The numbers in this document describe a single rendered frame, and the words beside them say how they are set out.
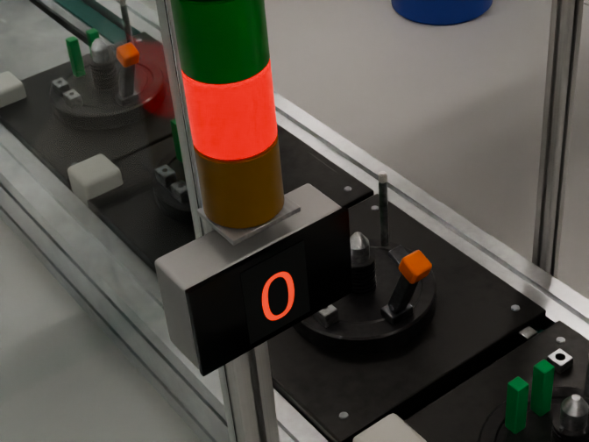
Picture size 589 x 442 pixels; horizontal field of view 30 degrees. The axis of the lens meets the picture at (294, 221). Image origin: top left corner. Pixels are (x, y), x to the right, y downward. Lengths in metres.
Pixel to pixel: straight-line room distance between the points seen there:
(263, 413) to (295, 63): 0.87
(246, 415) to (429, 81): 0.83
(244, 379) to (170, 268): 0.15
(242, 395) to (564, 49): 0.41
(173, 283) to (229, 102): 0.12
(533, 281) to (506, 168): 0.34
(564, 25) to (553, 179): 0.16
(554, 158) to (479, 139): 0.40
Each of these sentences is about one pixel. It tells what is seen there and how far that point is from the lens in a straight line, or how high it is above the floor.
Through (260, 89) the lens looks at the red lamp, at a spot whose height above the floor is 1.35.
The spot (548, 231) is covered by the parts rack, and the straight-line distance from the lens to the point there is 1.09.
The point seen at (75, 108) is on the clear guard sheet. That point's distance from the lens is 0.62.
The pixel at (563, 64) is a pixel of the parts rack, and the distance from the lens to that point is 0.99.
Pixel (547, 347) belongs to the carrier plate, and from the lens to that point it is 0.99.
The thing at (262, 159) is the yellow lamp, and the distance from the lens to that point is 0.63.
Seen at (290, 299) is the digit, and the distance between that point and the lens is 0.70.
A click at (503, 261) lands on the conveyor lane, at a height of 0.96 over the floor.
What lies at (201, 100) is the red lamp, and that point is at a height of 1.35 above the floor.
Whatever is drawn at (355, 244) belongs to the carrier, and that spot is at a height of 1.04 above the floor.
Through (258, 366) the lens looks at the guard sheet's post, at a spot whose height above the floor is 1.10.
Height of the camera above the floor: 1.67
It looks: 38 degrees down
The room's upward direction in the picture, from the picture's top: 5 degrees counter-clockwise
